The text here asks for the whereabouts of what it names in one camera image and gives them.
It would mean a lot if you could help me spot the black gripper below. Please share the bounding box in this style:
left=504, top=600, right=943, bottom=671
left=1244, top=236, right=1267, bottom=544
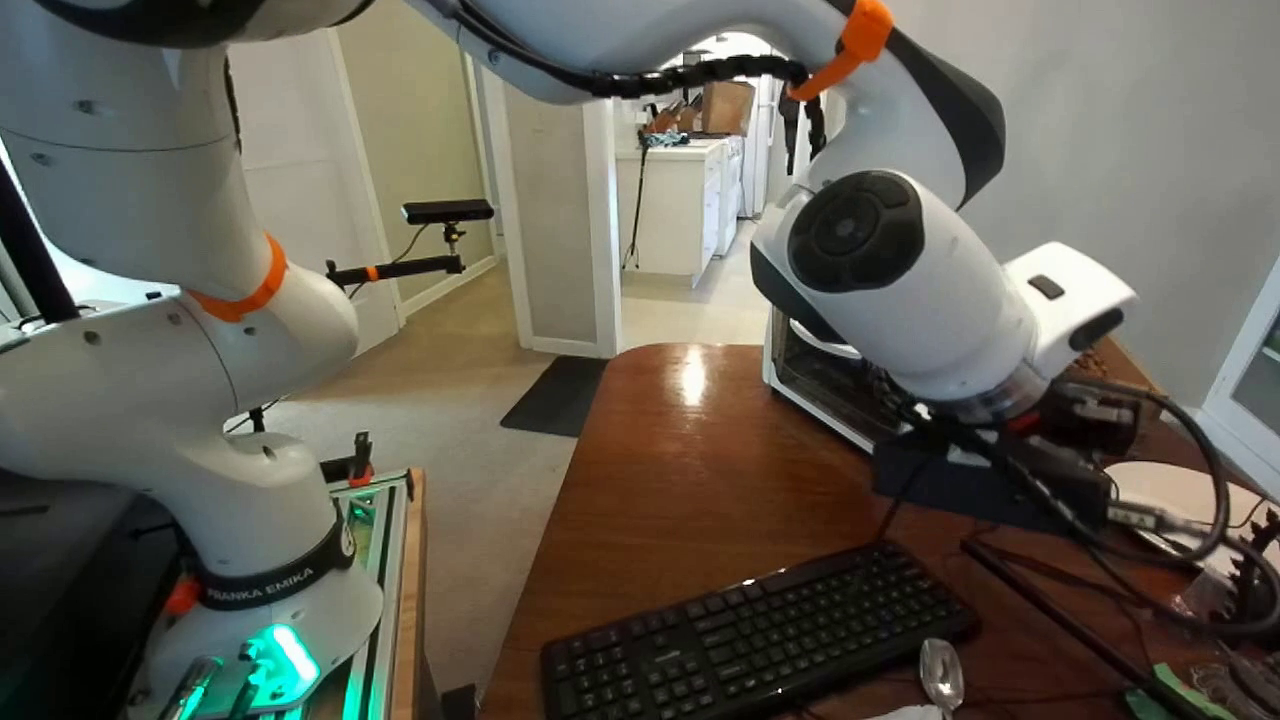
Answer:
left=874, top=417, right=1118, bottom=536

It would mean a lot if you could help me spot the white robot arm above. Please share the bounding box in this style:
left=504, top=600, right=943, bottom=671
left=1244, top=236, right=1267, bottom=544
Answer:
left=0, top=0, right=1136, bottom=720

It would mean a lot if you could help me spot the black thin rod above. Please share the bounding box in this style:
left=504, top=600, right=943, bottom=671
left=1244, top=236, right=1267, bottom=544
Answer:
left=959, top=531, right=1213, bottom=720

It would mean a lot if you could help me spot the white toaster oven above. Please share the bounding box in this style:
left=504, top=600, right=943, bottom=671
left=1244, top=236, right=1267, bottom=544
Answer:
left=764, top=313, right=921, bottom=452

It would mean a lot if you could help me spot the silver metal spoon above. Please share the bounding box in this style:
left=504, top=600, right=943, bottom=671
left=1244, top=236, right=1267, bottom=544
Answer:
left=917, top=640, right=968, bottom=720

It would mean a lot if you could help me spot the green plastic wrapper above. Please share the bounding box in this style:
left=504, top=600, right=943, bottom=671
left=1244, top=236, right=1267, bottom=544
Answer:
left=1124, top=665, right=1237, bottom=720

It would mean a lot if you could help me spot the black computer keyboard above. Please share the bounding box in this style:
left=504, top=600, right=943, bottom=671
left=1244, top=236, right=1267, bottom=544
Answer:
left=541, top=540, right=977, bottom=720

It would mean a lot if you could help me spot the white kitchen cabinet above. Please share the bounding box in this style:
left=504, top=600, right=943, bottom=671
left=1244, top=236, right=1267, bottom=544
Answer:
left=635, top=139, right=742, bottom=285

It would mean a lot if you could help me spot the black floor mat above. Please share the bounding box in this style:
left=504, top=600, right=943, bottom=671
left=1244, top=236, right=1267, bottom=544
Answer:
left=504, top=355, right=603, bottom=436

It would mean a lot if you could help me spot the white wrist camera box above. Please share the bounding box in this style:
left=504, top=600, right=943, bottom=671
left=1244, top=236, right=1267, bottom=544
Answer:
left=1006, top=240, right=1136, bottom=360

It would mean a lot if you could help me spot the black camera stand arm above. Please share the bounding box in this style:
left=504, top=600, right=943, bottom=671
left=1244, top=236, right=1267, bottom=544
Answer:
left=325, top=201, right=496, bottom=298

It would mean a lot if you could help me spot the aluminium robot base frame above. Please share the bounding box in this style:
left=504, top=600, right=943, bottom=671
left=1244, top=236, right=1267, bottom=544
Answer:
left=123, top=471, right=415, bottom=720

